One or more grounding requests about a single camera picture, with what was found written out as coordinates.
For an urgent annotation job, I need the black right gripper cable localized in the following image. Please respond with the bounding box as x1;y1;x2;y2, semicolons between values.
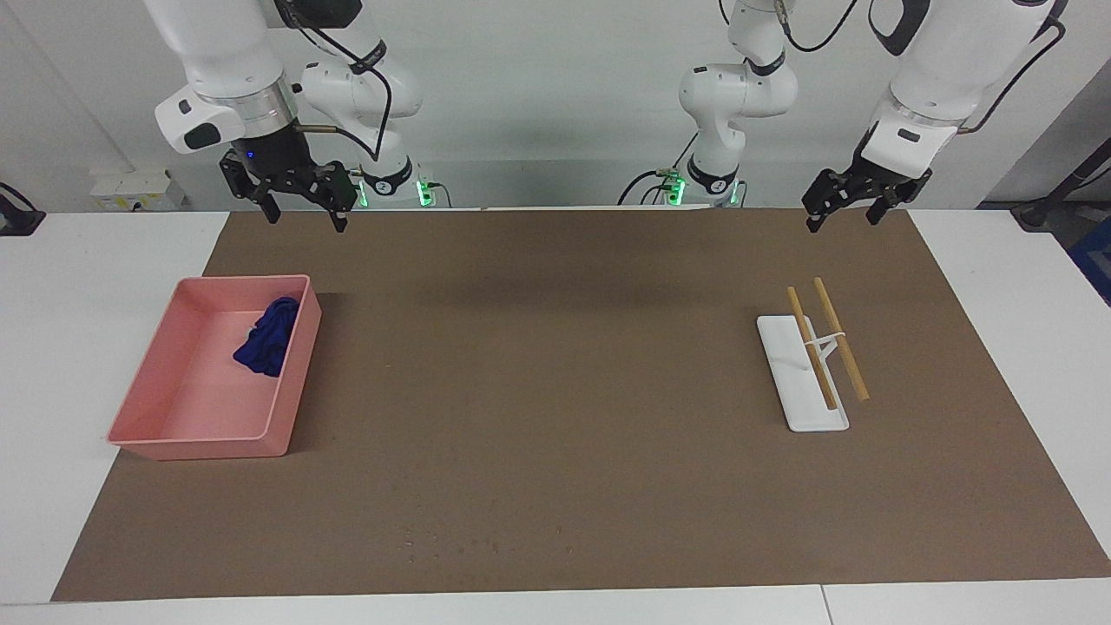
291;9;393;163

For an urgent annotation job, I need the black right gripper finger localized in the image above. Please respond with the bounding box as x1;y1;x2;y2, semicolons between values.
314;162;355;233
220;155;280;224

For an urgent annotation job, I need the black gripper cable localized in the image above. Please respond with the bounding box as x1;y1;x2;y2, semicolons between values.
291;9;393;163
955;13;1067;135

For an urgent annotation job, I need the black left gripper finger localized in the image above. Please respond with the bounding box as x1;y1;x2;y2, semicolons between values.
800;170;857;234
866;172;935;227

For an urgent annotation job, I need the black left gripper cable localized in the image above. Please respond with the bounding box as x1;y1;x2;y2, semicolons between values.
955;13;1067;135

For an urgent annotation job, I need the pink plastic bin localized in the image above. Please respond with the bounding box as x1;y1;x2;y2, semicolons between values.
106;274;323;461

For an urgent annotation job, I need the blue towel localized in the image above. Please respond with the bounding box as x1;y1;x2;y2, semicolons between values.
233;297;301;378

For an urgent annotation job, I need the black power cable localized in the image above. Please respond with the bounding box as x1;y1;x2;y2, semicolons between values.
618;132;700;207

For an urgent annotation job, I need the white power strip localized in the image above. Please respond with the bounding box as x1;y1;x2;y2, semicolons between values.
90;169;185;212

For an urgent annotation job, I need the brown table mat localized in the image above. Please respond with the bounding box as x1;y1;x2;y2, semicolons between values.
50;207;1111;602

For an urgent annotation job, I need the white rack with wooden bars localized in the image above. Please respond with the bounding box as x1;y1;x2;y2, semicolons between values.
756;277;871;433

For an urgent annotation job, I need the black clamp mount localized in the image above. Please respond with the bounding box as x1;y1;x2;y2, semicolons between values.
0;181;46;237

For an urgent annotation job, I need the black stand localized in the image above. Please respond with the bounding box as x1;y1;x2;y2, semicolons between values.
1011;139;1111;232

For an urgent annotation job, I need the thin black looping cable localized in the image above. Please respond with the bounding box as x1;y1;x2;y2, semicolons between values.
777;0;856;53

